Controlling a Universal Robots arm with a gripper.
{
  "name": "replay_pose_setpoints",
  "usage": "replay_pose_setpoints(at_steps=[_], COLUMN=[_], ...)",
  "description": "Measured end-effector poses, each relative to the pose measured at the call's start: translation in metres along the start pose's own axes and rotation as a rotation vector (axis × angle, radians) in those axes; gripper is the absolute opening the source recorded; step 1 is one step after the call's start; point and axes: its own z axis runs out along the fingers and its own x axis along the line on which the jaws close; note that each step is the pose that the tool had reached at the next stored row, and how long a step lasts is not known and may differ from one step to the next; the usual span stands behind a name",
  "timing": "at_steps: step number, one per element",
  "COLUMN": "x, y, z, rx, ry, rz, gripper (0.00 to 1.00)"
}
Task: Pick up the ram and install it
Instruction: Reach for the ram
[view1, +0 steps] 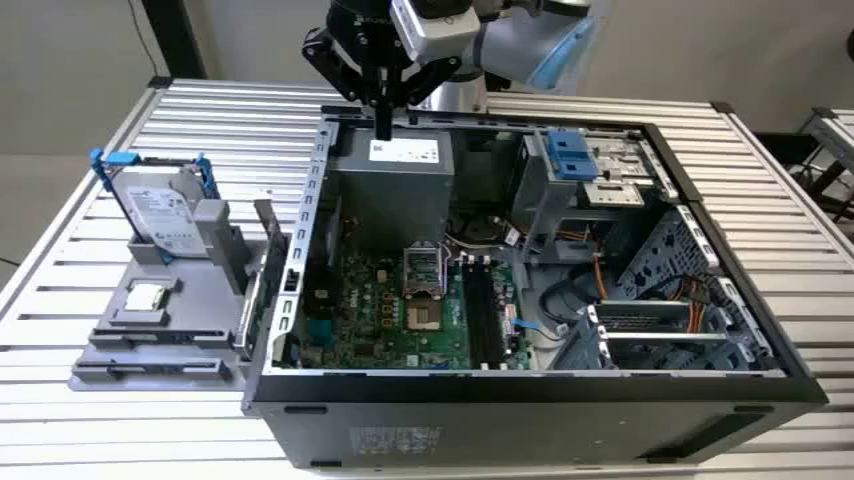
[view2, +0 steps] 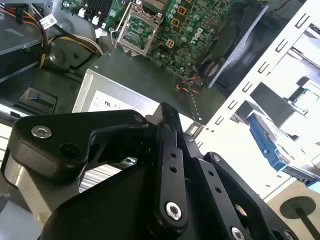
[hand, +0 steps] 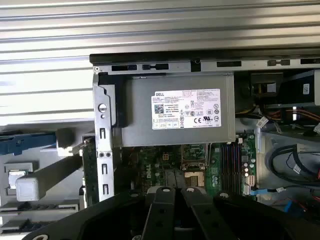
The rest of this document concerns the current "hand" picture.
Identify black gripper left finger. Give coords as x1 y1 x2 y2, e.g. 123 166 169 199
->
21 186 177 240

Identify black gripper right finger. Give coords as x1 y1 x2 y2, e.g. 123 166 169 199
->
180 186 320 240

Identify blue RAM stick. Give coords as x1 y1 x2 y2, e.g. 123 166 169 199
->
13 219 48 232
18 202 60 211

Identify black RAM slot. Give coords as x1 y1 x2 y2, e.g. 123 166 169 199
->
231 142 238 196
221 142 227 196
236 142 243 196
225 142 232 196

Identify green motherboard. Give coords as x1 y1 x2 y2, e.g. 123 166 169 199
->
119 133 258 201

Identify green graphics card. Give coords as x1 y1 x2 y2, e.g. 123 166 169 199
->
80 136 100 210

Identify CPU socket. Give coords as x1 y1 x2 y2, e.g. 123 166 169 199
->
183 170 207 188

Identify metal socket cover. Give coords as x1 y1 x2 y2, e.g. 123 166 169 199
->
180 144 210 171

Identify black grey PC case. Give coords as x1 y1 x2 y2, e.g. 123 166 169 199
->
89 48 320 221

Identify grey parts rack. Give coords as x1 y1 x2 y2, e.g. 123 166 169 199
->
0 122 100 240

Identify grey power supply unit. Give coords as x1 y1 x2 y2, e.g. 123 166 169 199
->
111 73 237 148

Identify silver CPU chip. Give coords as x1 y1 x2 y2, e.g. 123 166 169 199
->
7 169 26 190

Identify hard disk in blue carrier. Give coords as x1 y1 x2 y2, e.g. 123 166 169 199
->
0 133 57 156

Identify grey metal drive bay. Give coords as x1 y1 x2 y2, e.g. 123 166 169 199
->
234 69 320 141

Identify pale blue flat cable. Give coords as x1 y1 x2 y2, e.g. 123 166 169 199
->
249 189 267 198

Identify black cable bundle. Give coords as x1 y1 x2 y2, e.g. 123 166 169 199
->
269 143 320 181

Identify yellow black wire bundle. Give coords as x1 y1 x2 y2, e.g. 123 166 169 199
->
236 104 261 119

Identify yellow orange power wires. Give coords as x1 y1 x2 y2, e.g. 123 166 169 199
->
282 106 320 126

